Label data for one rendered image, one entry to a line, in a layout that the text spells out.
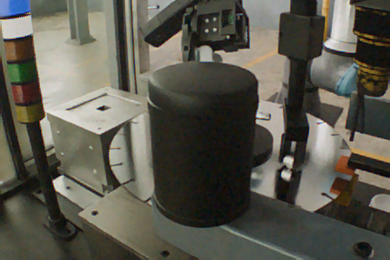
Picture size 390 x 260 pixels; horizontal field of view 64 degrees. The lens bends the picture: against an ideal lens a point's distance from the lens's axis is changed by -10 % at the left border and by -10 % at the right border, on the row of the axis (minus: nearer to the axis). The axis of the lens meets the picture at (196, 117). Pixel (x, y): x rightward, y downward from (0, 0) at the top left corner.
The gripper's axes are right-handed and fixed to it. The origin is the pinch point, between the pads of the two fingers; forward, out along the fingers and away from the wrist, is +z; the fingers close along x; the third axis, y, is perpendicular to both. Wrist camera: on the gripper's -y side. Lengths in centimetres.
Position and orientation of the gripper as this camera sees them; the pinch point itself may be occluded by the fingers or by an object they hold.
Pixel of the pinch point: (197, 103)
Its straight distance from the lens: 51.0
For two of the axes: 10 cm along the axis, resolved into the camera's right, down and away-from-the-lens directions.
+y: 9.1, -0.4, -4.2
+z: -0.2, 9.9, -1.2
